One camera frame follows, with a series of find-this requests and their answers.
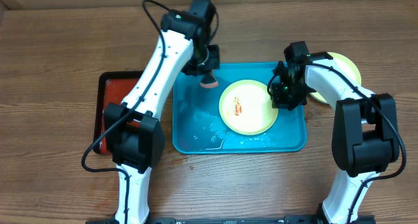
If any green plate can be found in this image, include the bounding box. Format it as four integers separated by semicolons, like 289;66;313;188
314;52;362;85
219;80;278;135

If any green plate top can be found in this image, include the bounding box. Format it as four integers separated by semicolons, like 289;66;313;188
314;52;362;85

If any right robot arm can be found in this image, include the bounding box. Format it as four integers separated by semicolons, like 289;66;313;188
267;41;406;224

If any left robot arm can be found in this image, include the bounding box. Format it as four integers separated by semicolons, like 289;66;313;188
104;0;219;223

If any teal plastic tray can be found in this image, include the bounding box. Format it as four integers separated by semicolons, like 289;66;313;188
172;62;307;154

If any black tray with red liquid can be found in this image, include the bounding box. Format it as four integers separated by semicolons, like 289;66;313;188
93;71;143;142

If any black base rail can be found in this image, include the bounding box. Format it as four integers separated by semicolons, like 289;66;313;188
85;214;376;224

